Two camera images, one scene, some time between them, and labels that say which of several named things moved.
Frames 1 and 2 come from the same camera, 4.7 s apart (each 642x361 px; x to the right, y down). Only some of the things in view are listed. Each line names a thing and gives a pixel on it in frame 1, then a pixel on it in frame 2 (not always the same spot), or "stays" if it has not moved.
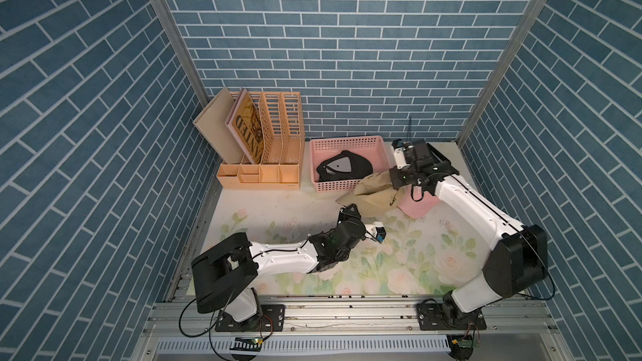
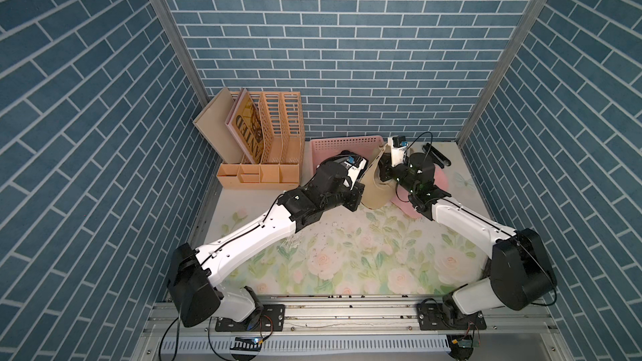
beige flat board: (211, 123) stays
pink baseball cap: (415, 208) stays
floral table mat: (440, 254) stays
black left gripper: (346, 214) to (353, 194)
